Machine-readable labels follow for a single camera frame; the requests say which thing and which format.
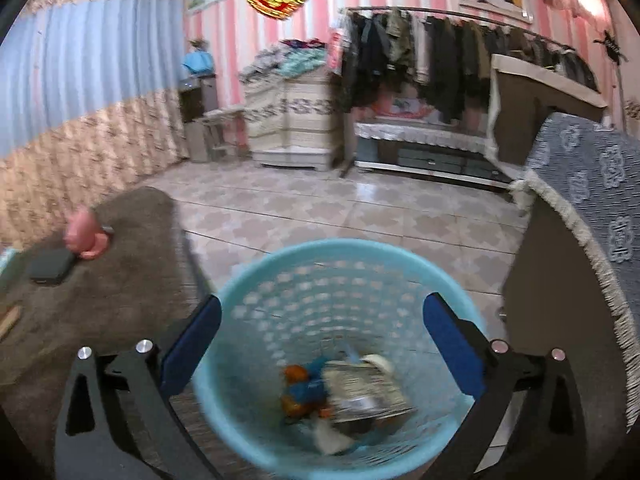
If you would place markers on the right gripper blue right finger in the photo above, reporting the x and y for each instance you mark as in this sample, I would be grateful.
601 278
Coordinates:
548 439

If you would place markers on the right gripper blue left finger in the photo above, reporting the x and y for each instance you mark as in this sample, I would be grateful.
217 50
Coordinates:
93 439

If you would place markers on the patterned paper packet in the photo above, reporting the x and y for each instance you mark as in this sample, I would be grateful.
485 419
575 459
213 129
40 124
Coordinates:
362 392

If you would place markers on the orange fruit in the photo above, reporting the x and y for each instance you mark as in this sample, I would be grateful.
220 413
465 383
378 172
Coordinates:
295 374

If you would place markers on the blue plastic bag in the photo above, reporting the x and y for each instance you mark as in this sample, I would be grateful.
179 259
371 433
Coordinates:
312 389

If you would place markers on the beige cloth scrap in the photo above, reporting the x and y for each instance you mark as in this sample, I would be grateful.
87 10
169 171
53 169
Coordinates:
328 440

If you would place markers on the brown shaggy rug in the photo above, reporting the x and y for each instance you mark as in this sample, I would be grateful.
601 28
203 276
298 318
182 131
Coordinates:
146 280

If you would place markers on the black flat pouch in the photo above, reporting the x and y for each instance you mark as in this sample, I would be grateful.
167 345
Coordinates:
51 266

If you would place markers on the pink pig-shaped mug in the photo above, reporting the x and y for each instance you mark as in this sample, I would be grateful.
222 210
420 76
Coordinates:
85 235

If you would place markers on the teal cardboard box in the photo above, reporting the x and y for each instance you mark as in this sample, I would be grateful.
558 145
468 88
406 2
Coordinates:
10 268

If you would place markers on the light blue plastic basket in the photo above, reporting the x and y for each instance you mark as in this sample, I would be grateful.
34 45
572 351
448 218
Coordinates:
313 300

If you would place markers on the blue floral fringed cloth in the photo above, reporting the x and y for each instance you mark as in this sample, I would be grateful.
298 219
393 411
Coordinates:
588 173

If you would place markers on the low lace covered shelf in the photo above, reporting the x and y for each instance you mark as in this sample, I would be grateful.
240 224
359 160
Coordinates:
427 151

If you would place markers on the small metal stool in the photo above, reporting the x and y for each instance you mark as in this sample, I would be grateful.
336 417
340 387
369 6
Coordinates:
223 132

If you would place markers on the brown cloth covered board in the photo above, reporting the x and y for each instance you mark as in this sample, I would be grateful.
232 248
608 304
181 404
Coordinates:
522 95

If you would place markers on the grey water dispenser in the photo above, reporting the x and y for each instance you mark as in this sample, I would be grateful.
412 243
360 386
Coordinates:
197 96

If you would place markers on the blue and floral curtain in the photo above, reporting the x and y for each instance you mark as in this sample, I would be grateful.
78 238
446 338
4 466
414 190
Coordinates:
89 106

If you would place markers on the patterned cloth covered cabinet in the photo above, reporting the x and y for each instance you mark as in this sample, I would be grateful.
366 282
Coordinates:
290 108

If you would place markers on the blue covered potted plant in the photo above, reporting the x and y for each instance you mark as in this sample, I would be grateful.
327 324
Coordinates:
199 62

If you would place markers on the clothes rack with garments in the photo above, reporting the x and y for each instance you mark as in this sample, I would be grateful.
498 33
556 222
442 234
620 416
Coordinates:
415 65

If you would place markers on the black floor stand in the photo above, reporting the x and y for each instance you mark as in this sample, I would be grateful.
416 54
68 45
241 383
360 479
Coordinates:
615 56

